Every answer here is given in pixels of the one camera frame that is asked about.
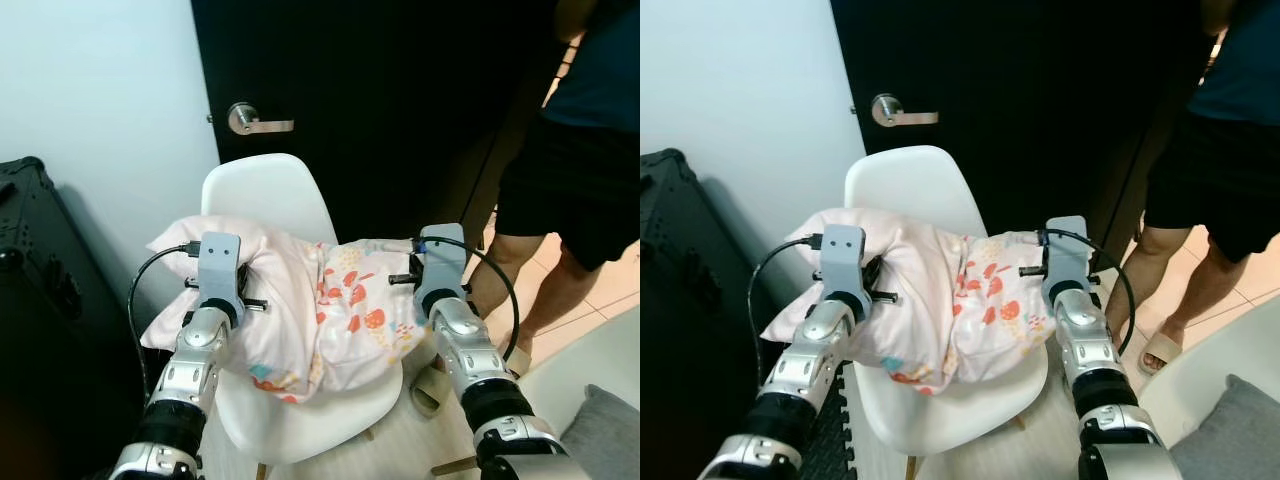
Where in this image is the black hard case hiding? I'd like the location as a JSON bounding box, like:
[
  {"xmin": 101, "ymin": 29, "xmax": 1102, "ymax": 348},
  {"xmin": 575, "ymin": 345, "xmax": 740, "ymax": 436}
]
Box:
[
  {"xmin": 640, "ymin": 147, "xmax": 793, "ymax": 480},
  {"xmin": 0, "ymin": 155, "xmax": 149, "ymax": 480}
]

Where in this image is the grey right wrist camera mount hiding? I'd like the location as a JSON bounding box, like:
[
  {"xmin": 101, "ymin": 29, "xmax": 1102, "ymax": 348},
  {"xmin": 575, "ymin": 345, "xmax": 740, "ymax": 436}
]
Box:
[
  {"xmin": 1042, "ymin": 215, "xmax": 1092, "ymax": 298},
  {"xmin": 412, "ymin": 223, "xmax": 469, "ymax": 315}
]

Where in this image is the silver door handle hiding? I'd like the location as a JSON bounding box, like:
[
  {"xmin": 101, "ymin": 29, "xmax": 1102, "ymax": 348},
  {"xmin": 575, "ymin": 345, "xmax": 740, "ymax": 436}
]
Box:
[
  {"xmin": 869, "ymin": 92, "xmax": 941, "ymax": 129},
  {"xmin": 226, "ymin": 101, "xmax": 297, "ymax": 137}
]

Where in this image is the grey cushion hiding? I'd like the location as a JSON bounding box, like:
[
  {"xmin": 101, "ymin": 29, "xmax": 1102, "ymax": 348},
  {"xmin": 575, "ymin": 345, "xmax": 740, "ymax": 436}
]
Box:
[
  {"xmin": 558, "ymin": 384, "xmax": 641, "ymax": 480},
  {"xmin": 1168, "ymin": 374, "xmax": 1280, "ymax": 480}
]

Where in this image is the person in black shorts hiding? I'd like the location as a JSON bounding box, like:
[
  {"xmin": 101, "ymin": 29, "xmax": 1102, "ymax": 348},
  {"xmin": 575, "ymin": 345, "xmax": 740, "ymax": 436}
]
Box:
[
  {"xmin": 440, "ymin": 0, "xmax": 641, "ymax": 373},
  {"xmin": 1103, "ymin": 0, "xmax": 1280, "ymax": 369}
]

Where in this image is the pink patterned pillow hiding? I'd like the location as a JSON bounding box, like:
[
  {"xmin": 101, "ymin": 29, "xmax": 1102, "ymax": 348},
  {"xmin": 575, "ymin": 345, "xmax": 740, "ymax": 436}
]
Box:
[
  {"xmin": 760, "ymin": 207, "xmax": 1061, "ymax": 387},
  {"xmin": 140, "ymin": 214, "xmax": 443, "ymax": 405}
]

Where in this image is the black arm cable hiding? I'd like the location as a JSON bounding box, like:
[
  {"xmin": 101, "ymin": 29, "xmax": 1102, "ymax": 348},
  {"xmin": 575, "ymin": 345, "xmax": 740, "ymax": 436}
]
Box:
[
  {"xmin": 127, "ymin": 242, "xmax": 201, "ymax": 401},
  {"xmin": 411, "ymin": 235, "xmax": 520, "ymax": 363},
  {"xmin": 1040, "ymin": 227, "xmax": 1137, "ymax": 357},
  {"xmin": 747, "ymin": 234, "xmax": 824, "ymax": 401}
]

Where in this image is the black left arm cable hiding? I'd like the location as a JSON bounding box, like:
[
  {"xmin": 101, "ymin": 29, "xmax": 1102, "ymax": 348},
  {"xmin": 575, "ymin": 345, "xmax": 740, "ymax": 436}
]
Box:
[
  {"xmin": 127, "ymin": 242, "xmax": 201, "ymax": 401},
  {"xmin": 747, "ymin": 234, "xmax": 824, "ymax": 401}
]

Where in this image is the black door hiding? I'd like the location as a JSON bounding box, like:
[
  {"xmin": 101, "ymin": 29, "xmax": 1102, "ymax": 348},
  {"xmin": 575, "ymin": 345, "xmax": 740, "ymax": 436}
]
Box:
[
  {"xmin": 830, "ymin": 0, "xmax": 1219, "ymax": 273},
  {"xmin": 190, "ymin": 0, "xmax": 563, "ymax": 249}
]

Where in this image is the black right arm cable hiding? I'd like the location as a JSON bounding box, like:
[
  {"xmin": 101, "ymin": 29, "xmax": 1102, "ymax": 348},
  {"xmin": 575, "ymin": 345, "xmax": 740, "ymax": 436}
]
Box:
[
  {"xmin": 1040, "ymin": 227, "xmax": 1137, "ymax": 357},
  {"xmin": 411, "ymin": 235, "xmax": 520, "ymax": 363}
]

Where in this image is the black foam floor mat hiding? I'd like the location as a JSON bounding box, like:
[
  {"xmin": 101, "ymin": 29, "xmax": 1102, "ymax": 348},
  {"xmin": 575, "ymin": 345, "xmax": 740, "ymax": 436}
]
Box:
[{"xmin": 798, "ymin": 362, "xmax": 863, "ymax": 480}]

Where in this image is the white plastic chair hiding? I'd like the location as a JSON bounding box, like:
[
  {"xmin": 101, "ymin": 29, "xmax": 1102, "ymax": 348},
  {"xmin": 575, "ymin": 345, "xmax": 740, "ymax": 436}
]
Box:
[
  {"xmin": 843, "ymin": 146, "xmax": 1053, "ymax": 480},
  {"xmin": 1138, "ymin": 293, "xmax": 1280, "ymax": 456},
  {"xmin": 198, "ymin": 153, "xmax": 407, "ymax": 480}
]

